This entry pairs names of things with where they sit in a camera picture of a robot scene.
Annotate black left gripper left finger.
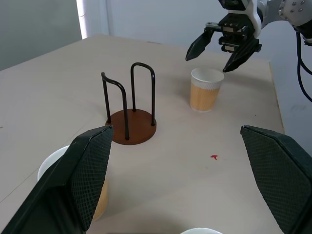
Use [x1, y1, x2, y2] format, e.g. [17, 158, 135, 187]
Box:
[0, 125, 114, 234]

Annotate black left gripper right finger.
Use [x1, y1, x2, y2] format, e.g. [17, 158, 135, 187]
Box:
[240, 125, 312, 234]

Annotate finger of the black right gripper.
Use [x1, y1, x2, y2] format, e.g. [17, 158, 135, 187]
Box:
[185, 29, 215, 62]
[222, 36, 263, 73]

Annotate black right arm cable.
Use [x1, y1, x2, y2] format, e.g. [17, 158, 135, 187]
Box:
[295, 31, 312, 102]

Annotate black wire wooden cup rack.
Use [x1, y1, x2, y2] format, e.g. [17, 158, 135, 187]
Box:
[101, 62, 157, 146]

